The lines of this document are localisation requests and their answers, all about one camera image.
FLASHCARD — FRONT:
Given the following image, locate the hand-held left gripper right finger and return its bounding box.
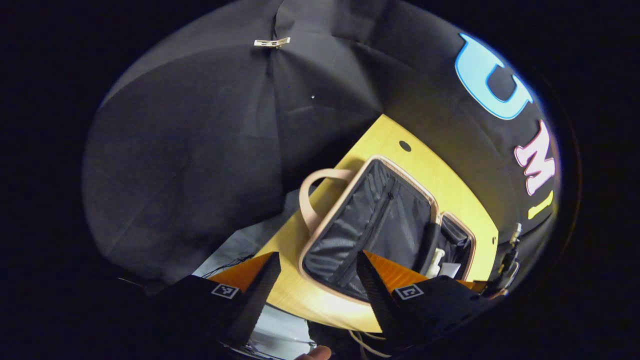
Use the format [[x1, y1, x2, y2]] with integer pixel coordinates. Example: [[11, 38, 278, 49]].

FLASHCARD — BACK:
[[356, 250, 488, 351]]

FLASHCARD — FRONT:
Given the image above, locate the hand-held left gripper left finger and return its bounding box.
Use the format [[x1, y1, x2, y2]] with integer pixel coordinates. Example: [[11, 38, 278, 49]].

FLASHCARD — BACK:
[[145, 251, 282, 348]]

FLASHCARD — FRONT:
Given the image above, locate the white pump bottle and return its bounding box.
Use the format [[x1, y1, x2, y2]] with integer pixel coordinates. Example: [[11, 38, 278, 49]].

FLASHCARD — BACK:
[[426, 248, 446, 279]]

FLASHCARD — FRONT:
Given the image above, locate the pink quilted suitcase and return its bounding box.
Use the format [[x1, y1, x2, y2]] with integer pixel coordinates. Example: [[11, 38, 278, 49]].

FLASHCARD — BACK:
[[298, 155, 477, 307]]

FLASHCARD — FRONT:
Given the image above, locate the black backdrop cloth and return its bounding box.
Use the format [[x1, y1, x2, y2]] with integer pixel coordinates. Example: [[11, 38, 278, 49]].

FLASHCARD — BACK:
[[82, 0, 563, 286]]

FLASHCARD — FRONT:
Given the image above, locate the beige cable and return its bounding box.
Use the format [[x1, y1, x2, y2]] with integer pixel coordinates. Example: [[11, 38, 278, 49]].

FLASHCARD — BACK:
[[347, 330, 391, 359]]

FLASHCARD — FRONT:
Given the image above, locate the thin black cable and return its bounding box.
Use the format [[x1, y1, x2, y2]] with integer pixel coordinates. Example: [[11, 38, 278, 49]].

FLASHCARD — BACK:
[[215, 253, 256, 267]]

